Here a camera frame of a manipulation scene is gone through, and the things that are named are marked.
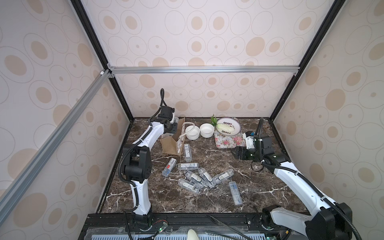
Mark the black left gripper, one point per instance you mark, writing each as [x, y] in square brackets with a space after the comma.
[174, 129]

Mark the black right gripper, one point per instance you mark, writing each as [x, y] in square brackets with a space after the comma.
[245, 153]

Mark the clear compass case horizontal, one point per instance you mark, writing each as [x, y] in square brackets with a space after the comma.
[187, 166]

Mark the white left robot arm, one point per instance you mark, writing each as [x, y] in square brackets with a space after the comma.
[135, 165]

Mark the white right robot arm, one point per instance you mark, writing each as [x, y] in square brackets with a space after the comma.
[327, 219]

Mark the clear compass case right angled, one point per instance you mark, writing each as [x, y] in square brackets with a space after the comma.
[227, 174]

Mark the clear compass case blue front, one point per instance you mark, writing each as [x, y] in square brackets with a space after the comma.
[235, 193]

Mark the floral cloth mat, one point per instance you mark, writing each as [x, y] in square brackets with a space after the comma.
[228, 142]

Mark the white radish with leaves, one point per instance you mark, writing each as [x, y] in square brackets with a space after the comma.
[222, 128]

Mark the patterned ceramic plate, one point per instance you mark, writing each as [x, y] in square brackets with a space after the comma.
[233, 122]

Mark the white bowl left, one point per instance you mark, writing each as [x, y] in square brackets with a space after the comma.
[192, 132]

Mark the white bowl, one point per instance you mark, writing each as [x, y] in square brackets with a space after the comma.
[192, 132]
[207, 130]

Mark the white bowl right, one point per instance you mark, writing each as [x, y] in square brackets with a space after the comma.
[207, 130]

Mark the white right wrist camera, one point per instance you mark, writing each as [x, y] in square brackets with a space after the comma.
[249, 138]

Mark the silver aluminium rail back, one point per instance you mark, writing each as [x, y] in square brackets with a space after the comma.
[205, 70]

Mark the silver aluminium rail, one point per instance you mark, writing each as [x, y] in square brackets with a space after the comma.
[21, 184]
[205, 70]

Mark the silver aluminium rail left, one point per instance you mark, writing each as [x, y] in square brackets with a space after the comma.
[21, 184]

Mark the black corner frame post left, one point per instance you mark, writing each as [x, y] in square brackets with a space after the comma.
[97, 47]

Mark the black corner frame post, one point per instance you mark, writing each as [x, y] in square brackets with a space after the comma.
[97, 47]
[313, 47]

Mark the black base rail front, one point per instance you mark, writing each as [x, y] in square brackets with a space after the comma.
[124, 222]

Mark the black corner frame post right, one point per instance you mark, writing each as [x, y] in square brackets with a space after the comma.
[313, 47]

